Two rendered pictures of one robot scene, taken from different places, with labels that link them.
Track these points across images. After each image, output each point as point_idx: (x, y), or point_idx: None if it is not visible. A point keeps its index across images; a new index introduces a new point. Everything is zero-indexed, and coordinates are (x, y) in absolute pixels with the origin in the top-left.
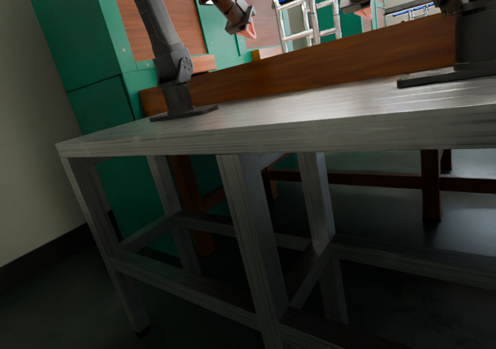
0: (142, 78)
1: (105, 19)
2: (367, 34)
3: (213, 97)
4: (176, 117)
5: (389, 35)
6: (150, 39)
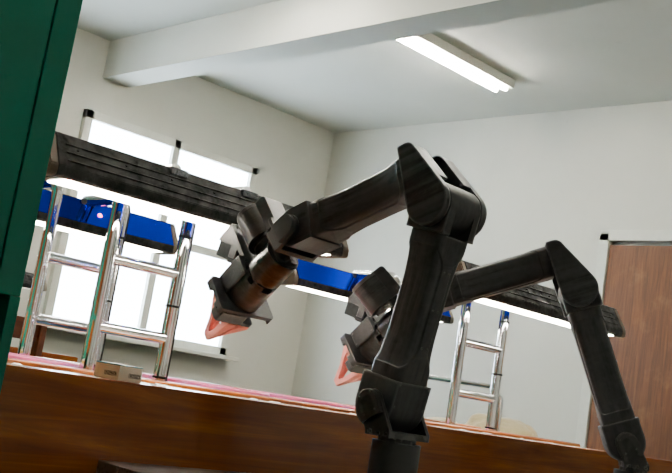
0: None
1: (54, 132)
2: (482, 437)
3: (255, 457)
4: None
5: (496, 446)
6: (413, 351)
